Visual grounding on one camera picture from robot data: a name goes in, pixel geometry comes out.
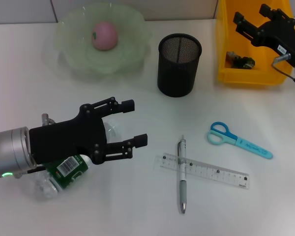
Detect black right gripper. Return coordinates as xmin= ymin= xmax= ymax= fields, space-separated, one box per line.
xmin=233 ymin=3 xmax=295 ymax=67

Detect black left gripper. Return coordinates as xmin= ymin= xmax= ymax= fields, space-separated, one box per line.
xmin=29 ymin=97 xmax=148 ymax=165

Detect green plastic wrapper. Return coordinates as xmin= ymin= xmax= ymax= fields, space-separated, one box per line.
xmin=225 ymin=51 xmax=256 ymax=69

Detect clear bottle green label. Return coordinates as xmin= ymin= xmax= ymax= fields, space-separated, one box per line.
xmin=33 ymin=119 xmax=118 ymax=200

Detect pink toy peach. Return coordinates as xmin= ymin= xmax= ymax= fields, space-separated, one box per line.
xmin=92 ymin=21 xmax=119 ymax=51

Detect green glass fruit plate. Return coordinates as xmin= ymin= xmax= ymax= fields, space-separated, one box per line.
xmin=53 ymin=2 xmax=153 ymax=79

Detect black mesh pen cup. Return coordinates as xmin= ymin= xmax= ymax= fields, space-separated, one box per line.
xmin=157 ymin=33 xmax=203 ymax=98

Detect white grey ballpoint pen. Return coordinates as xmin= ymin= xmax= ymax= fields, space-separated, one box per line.
xmin=178 ymin=134 xmax=188 ymax=214

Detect transparent plastic ruler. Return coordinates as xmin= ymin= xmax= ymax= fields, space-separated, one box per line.
xmin=154 ymin=152 xmax=250 ymax=190

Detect blue scissors with sheath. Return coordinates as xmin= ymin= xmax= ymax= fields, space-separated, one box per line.
xmin=206 ymin=121 xmax=273 ymax=160

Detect yellow plastic storage bin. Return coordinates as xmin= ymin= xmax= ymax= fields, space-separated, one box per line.
xmin=215 ymin=0 xmax=295 ymax=87

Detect right gripper connector cable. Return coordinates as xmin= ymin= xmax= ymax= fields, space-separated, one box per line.
xmin=271 ymin=53 xmax=295 ymax=93

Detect gripper connector cable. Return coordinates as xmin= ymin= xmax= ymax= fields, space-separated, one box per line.
xmin=13 ymin=166 xmax=46 ymax=179
xmin=271 ymin=53 xmax=295 ymax=93

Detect left gripper connector cable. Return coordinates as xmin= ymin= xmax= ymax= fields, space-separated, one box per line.
xmin=13 ymin=166 xmax=46 ymax=179

